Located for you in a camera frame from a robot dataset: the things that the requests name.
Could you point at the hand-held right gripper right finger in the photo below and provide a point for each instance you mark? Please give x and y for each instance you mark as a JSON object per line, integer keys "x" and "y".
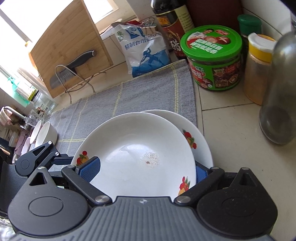
{"x": 200, "y": 173}

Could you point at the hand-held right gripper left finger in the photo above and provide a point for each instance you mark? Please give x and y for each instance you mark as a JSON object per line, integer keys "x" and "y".
{"x": 90, "y": 169}

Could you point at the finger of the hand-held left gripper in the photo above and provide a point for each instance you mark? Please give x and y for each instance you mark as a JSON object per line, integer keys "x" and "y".
{"x": 46, "y": 149}
{"x": 61, "y": 162}

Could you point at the plain white bowl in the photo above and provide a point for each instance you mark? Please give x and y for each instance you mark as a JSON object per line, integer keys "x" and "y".
{"x": 47, "y": 135}

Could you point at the white plate with fruit print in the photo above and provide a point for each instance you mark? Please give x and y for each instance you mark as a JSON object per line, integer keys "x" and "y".
{"x": 203, "y": 148}

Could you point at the stained white plate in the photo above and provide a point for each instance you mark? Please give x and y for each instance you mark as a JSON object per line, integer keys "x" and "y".
{"x": 129, "y": 143}

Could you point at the clear drinking glass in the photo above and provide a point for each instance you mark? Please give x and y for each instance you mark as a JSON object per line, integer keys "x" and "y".
{"x": 32, "y": 117}

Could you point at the glass jar with dark lid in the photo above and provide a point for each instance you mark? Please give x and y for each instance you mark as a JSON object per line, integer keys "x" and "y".
{"x": 42, "y": 102}

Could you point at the pale cloth on faucet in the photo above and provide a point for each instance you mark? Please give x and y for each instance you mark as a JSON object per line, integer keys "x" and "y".
{"x": 5, "y": 115}

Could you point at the steel kitchen faucet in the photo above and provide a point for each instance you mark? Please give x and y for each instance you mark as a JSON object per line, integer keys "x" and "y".
{"x": 10, "y": 107}

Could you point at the green dish soap bottle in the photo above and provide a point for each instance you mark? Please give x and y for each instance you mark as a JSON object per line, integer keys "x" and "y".
{"x": 17, "y": 89}

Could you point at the grey and teal checked towel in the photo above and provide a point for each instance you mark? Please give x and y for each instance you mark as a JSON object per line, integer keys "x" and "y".
{"x": 138, "y": 92}

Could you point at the green lidded sauce jar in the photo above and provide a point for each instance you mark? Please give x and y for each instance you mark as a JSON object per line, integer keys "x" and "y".
{"x": 210, "y": 67}

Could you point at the yellow lidded spice jar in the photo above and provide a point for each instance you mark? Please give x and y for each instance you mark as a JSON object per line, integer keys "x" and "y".
{"x": 256, "y": 76}

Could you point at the clear glass bottle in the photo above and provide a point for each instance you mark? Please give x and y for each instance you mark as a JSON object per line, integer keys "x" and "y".
{"x": 279, "y": 92}

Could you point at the bamboo cutting board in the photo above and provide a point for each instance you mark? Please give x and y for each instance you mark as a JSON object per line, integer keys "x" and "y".
{"x": 69, "y": 34}

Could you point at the white and blue salt bag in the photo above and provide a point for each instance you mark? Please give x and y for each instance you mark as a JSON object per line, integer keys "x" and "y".
{"x": 143, "y": 53}

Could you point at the dark soy sauce bottle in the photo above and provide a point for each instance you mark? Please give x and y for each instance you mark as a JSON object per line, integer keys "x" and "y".
{"x": 171, "y": 27}

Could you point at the metal binder clip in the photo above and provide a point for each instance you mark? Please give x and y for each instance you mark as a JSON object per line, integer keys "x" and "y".
{"x": 153, "y": 24}
{"x": 144, "y": 26}

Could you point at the green capped spice bottle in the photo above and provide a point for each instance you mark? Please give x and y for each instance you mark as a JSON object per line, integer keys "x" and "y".
{"x": 249, "y": 23}

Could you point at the dark wooden knife block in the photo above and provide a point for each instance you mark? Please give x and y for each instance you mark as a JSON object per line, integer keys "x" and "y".
{"x": 215, "y": 11}

